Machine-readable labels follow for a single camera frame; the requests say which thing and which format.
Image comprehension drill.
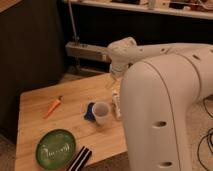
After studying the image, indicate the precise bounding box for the transparent gripper finger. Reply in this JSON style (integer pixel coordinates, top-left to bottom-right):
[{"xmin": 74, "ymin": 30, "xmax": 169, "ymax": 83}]
[{"xmin": 105, "ymin": 75, "xmax": 117, "ymax": 89}]

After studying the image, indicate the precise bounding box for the white bottle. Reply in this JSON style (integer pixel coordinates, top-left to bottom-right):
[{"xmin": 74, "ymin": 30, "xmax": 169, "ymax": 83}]
[{"xmin": 112, "ymin": 90, "xmax": 121, "ymax": 120}]

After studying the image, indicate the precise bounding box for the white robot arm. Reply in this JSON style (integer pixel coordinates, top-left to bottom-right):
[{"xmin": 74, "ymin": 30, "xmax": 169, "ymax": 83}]
[{"xmin": 107, "ymin": 37, "xmax": 213, "ymax": 171}]

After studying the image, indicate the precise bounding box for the translucent plastic cup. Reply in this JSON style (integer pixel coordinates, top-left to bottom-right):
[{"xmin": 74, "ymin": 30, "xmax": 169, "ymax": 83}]
[{"xmin": 92, "ymin": 102, "xmax": 110, "ymax": 125}]

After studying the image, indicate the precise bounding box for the blue cloth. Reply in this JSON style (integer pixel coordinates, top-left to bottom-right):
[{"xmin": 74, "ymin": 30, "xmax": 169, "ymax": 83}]
[{"xmin": 84, "ymin": 102, "xmax": 95, "ymax": 121}]

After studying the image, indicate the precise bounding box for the grey metal beam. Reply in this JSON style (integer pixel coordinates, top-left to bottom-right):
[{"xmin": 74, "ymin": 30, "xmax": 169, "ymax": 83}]
[{"xmin": 65, "ymin": 42, "xmax": 110, "ymax": 62}]

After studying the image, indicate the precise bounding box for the orange toy carrot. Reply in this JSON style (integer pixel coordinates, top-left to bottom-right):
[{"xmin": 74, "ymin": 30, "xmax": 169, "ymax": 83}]
[{"xmin": 44, "ymin": 96, "xmax": 63, "ymax": 119}]

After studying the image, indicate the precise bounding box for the metal pole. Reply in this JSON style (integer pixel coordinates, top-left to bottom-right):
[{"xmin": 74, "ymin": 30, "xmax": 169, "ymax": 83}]
[{"xmin": 68, "ymin": 0, "xmax": 79, "ymax": 45}]

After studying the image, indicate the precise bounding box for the black white striped object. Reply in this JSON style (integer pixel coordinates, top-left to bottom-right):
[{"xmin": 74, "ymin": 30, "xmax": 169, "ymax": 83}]
[{"xmin": 67, "ymin": 146, "xmax": 92, "ymax": 171}]

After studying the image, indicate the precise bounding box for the green plate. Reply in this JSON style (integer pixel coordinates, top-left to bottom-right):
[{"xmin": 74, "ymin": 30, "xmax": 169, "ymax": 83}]
[{"xmin": 35, "ymin": 129, "xmax": 76, "ymax": 171}]

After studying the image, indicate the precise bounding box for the dark cabinet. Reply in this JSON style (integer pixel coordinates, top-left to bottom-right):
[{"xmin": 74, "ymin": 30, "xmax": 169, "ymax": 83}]
[{"xmin": 0, "ymin": 0, "xmax": 65, "ymax": 141}]

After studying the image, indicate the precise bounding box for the white shelf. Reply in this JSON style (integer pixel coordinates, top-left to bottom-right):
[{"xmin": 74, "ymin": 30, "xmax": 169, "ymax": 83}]
[{"xmin": 63, "ymin": 0, "xmax": 213, "ymax": 20}]

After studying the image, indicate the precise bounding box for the black cable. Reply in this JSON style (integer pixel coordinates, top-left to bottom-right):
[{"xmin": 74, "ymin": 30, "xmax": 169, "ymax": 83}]
[{"xmin": 195, "ymin": 96, "xmax": 213, "ymax": 171}]

